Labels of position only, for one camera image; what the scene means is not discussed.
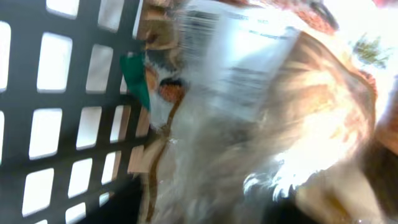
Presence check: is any white brown bread bag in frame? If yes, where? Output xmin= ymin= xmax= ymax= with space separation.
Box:
xmin=141 ymin=1 xmax=397 ymax=223

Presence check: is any green Nescafe coffee bag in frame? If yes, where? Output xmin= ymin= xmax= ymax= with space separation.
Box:
xmin=119 ymin=52 xmax=150 ymax=111

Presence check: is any grey plastic slotted basket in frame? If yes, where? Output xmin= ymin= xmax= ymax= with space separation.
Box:
xmin=1 ymin=1 xmax=148 ymax=223

